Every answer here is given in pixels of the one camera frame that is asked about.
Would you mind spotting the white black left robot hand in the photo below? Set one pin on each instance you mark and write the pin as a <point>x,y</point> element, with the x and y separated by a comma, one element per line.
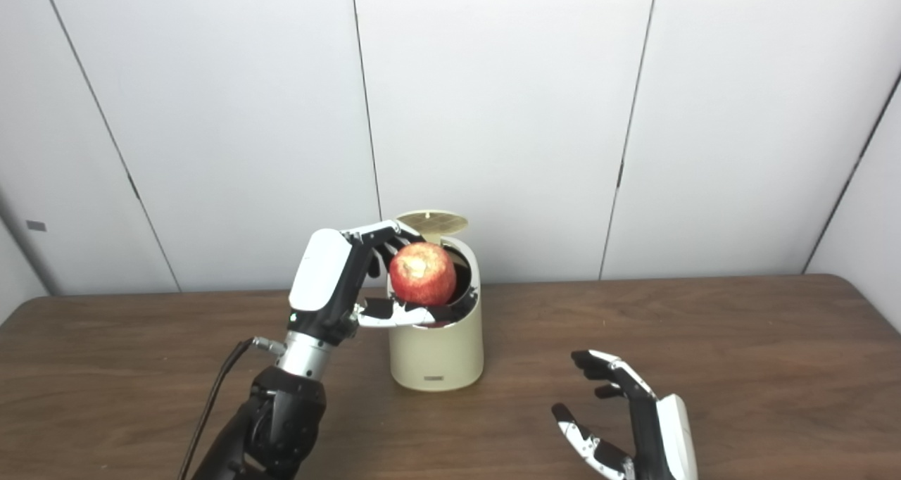
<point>320,269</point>

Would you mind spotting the cream-colored bin body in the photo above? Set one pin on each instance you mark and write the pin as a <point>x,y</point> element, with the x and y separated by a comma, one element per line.
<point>436,357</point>

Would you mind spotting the small grey wall tag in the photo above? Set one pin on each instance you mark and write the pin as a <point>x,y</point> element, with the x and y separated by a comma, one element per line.
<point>36,225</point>

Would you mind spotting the black bin liner bag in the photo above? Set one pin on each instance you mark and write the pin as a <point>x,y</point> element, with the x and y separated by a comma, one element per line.
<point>464,279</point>

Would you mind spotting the round cream bin lid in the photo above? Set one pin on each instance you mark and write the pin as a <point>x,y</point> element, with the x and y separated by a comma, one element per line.
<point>433,221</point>

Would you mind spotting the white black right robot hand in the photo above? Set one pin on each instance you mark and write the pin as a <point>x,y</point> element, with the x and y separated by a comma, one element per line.
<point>665,438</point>

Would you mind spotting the red apple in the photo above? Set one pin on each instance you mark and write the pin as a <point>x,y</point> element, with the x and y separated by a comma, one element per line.
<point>422,274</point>

